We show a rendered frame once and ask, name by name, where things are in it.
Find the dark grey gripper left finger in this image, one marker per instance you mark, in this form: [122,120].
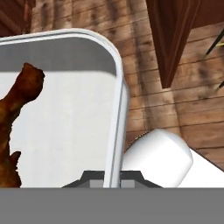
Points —
[92,178]

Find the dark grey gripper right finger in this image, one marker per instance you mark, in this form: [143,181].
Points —
[131,178]

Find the white tupperware container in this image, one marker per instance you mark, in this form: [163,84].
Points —
[73,122]

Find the brown chicken drumstick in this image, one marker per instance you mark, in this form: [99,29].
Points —
[17,96]

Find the white rounded cylinder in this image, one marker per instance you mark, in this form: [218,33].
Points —
[159,157]

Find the white flat panel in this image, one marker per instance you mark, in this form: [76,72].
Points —
[204,173]

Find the thin black stool leg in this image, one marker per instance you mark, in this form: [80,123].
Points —
[220,86]
[213,44]

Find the dark brown wooden cabinet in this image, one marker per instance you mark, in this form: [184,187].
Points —
[13,14]
[172,35]

